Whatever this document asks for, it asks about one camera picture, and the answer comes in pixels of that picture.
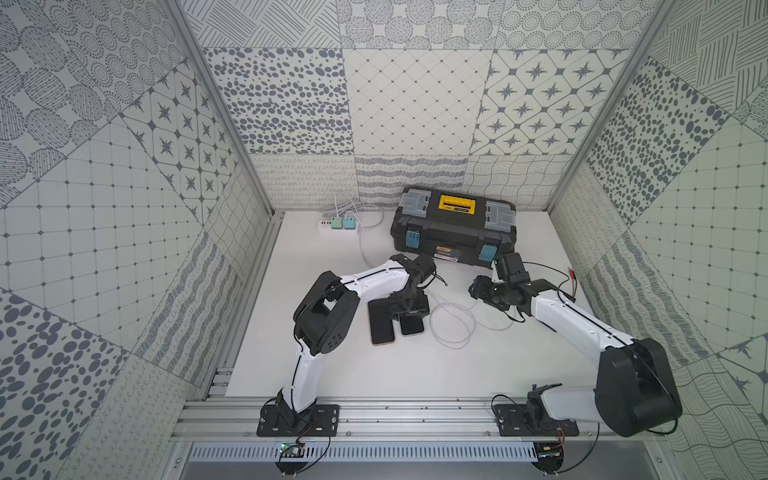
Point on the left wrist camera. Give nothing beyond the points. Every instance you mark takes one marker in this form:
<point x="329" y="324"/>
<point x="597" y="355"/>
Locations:
<point x="422" y="269"/>

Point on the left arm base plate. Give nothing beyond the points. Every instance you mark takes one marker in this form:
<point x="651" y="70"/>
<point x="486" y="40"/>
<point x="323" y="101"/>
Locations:
<point x="320" y="420"/>

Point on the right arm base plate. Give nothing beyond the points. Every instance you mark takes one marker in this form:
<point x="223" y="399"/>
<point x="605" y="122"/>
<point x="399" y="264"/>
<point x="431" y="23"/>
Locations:
<point x="513" y="420"/>

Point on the phone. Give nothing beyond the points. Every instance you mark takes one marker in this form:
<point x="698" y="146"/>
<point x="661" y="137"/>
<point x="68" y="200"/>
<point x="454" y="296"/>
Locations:
<point x="380" y="322"/>
<point x="411" y="325"/>

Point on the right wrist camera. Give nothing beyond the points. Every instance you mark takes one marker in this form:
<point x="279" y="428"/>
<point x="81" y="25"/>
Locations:
<point x="511" y="270"/>

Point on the small black connector board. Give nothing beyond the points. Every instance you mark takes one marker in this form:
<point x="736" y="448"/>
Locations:
<point x="573" y="282"/>

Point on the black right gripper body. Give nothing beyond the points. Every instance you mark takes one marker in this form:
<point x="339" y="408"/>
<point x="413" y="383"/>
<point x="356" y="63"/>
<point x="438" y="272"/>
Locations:
<point x="493" y="293"/>

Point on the aluminium mounting rail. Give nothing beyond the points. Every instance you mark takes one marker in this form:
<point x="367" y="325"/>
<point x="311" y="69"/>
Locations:
<point x="230" y="419"/>

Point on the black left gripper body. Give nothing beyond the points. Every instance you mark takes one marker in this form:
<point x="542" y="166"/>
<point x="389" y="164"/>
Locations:
<point x="409" y="303"/>

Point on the black yellow toolbox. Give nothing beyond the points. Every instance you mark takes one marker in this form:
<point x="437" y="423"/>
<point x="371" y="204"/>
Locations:
<point x="454" y="227"/>

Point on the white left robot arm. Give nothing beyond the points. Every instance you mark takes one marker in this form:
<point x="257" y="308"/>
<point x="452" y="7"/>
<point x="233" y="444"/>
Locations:
<point x="324" y="317"/>

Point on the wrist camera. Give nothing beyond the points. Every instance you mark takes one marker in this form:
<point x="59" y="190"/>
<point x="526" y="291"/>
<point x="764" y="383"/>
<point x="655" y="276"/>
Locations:
<point x="511" y="270"/>
<point x="422" y="269"/>

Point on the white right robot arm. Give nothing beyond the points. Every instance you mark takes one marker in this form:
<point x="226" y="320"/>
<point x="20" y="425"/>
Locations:
<point x="634" y="389"/>

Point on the white power strip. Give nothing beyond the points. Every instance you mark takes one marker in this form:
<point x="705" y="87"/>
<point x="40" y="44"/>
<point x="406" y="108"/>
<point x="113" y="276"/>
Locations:
<point x="324" y="227"/>

